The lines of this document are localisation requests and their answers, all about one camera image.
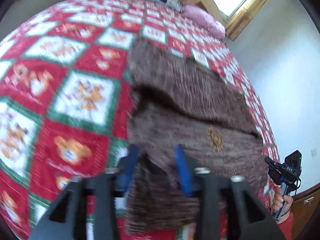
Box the brown knitted sweater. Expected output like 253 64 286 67
125 37 267 234

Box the red clothing of person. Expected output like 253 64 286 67
278 212 294 240

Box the back window right curtain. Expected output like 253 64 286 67
225 0 268 41

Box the pink pillow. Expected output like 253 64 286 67
181 4 226 40

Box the red checkered bed quilt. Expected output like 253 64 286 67
1 0 279 239

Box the right hand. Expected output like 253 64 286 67
271 187 293 217

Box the wooden cabinet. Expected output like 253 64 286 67
291 183 320 240

